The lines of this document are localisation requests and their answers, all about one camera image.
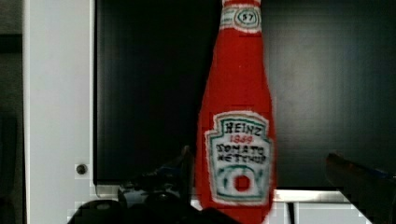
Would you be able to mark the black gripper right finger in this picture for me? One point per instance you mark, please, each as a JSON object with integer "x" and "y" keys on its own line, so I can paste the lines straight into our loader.
{"x": 371, "y": 191}

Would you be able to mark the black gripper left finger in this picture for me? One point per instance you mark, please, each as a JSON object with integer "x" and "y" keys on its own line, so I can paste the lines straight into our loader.
{"x": 160, "y": 197}

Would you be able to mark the red plush ketchup bottle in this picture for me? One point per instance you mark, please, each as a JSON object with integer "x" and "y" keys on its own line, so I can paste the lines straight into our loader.
{"x": 235, "y": 168}

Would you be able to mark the black toaster oven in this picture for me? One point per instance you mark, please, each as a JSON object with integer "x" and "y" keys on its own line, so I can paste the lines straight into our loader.
{"x": 152, "y": 111}

